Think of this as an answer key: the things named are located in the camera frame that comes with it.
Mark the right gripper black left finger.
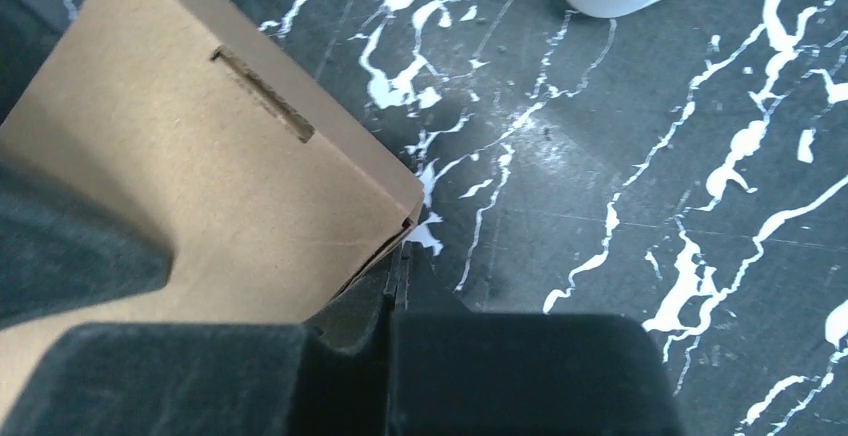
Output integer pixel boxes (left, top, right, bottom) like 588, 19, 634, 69
1, 252, 401, 435

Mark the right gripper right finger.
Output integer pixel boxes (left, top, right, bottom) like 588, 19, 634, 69
387, 244, 683, 435

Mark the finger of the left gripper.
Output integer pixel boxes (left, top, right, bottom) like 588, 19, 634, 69
1, 160, 173, 328

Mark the brown cardboard box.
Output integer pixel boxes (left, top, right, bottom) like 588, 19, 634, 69
1, 0, 423, 413

